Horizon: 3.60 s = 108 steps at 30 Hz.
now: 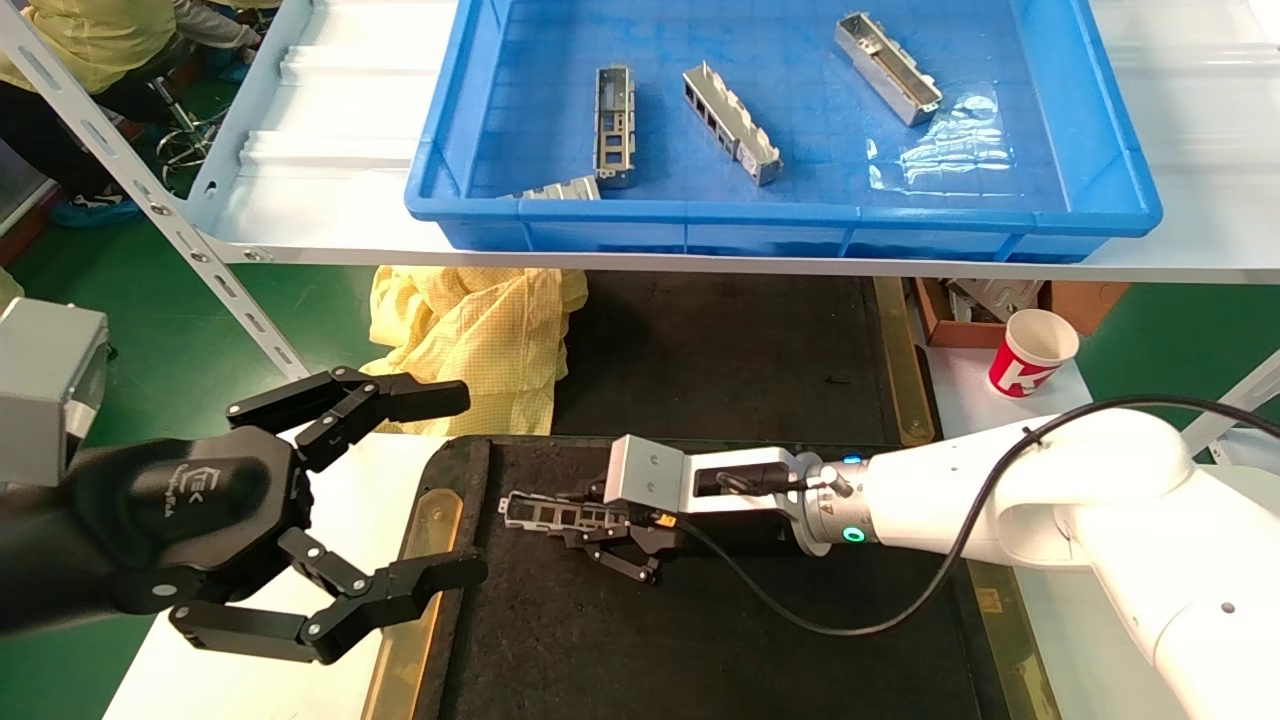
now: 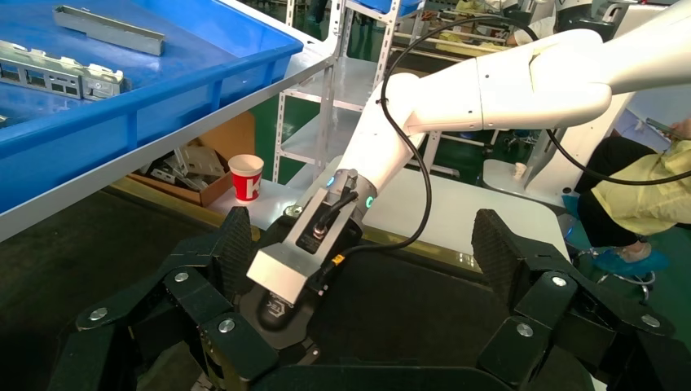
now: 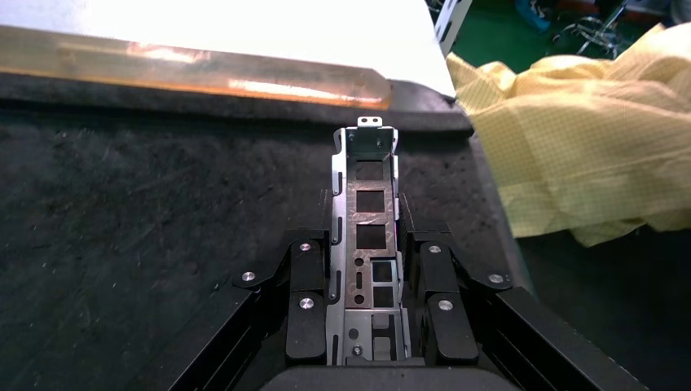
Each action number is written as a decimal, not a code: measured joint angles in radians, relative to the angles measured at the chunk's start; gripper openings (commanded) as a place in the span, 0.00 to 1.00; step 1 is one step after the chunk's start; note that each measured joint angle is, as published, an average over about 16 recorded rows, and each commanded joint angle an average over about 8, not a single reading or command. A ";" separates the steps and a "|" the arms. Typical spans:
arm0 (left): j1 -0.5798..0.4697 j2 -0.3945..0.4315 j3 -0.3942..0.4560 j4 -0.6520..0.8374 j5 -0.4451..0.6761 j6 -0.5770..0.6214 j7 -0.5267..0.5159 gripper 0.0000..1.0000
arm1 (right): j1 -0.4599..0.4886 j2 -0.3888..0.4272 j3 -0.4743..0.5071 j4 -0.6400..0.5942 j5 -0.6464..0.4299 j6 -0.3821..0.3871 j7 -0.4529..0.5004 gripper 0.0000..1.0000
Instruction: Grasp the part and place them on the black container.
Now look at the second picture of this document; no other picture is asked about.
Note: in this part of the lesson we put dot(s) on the grey slotted shelf post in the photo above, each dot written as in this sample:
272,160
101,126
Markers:
332,119

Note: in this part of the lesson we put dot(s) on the seated worker yellow smock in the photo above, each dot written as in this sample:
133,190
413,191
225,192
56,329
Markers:
637,194

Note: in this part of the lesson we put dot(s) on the silver metal channel part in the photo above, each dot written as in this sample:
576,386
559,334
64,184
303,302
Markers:
108,29
54,78

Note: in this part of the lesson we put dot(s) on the small white cup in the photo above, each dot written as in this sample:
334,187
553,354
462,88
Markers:
519,171

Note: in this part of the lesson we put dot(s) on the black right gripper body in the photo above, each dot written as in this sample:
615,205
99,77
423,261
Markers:
278,324

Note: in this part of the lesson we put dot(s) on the brown cardboard box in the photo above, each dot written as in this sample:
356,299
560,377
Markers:
237,135

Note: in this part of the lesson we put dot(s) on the black felt container brass edges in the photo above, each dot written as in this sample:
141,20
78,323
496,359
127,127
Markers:
410,307

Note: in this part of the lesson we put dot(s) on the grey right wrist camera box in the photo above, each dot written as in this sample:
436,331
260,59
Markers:
280,270

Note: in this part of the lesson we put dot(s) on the grey metal bracket pile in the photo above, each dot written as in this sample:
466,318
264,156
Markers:
183,167

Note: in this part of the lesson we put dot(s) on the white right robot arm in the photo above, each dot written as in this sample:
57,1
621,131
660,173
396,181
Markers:
513,92

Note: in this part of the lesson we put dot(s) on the red white paper cup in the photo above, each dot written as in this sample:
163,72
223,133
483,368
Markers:
245,183

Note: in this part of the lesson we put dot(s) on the blue plastic bin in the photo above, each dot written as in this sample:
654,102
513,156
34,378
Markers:
388,4

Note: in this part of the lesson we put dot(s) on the white pedestal stand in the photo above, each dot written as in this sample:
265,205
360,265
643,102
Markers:
572,156

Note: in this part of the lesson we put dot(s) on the blue shoe cover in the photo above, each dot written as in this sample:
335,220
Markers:
629,261

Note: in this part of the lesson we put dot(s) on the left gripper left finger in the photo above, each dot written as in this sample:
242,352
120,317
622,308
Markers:
183,307

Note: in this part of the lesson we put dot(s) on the grey slotted angle rack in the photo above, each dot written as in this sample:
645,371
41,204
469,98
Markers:
356,86

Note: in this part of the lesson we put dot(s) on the blue plastic tray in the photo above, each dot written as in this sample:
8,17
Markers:
162,102

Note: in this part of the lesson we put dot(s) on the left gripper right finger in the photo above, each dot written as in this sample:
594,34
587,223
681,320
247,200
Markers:
556,313

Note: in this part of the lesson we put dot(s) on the chrome stool base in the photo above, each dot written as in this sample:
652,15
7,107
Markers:
639,283

